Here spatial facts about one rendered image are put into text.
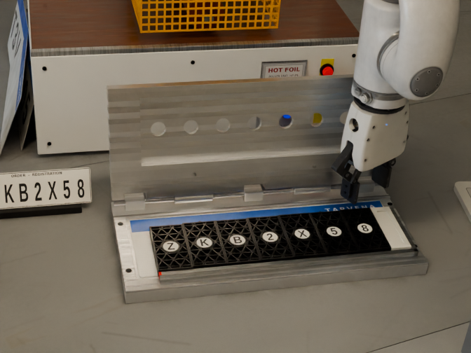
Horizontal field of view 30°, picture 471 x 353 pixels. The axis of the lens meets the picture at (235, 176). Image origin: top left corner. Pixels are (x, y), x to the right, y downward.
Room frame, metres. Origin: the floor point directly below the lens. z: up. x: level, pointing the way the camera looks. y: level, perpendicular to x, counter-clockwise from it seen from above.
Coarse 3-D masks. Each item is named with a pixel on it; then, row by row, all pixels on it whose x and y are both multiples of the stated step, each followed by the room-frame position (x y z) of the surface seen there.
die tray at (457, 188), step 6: (456, 186) 1.21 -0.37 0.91; (462, 186) 1.21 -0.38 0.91; (468, 186) 1.21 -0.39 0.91; (456, 192) 1.20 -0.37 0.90; (462, 192) 1.19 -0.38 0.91; (468, 192) 1.19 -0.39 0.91; (462, 198) 1.17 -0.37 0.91; (468, 198) 1.18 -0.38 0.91; (462, 204) 1.17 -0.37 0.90; (468, 204) 1.16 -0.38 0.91; (468, 210) 1.14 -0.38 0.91; (468, 216) 1.14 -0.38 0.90
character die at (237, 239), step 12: (228, 228) 1.02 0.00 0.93; (240, 228) 1.02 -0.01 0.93; (228, 240) 0.99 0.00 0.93; (240, 240) 0.99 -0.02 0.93; (252, 240) 1.00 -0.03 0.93; (228, 252) 0.96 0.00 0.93; (240, 252) 0.97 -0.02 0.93; (252, 252) 0.97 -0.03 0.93; (228, 264) 0.94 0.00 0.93; (240, 264) 0.94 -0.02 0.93
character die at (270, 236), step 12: (264, 216) 1.05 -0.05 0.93; (276, 216) 1.06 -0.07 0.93; (252, 228) 1.03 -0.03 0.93; (264, 228) 1.02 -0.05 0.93; (276, 228) 1.03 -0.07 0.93; (264, 240) 1.00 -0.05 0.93; (276, 240) 1.00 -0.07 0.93; (264, 252) 0.97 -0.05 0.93; (276, 252) 0.97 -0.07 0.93; (288, 252) 0.98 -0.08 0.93
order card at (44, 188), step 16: (0, 176) 1.07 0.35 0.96; (16, 176) 1.07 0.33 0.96; (32, 176) 1.08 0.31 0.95; (48, 176) 1.08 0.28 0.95; (64, 176) 1.09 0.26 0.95; (80, 176) 1.09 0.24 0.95; (0, 192) 1.06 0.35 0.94; (16, 192) 1.06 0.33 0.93; (32, 192) 1.07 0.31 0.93; (48, 192) 1.07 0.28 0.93; (64, 192) 1.08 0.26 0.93; (80, 192) 1.08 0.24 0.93; (0, 208) 1.05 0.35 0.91
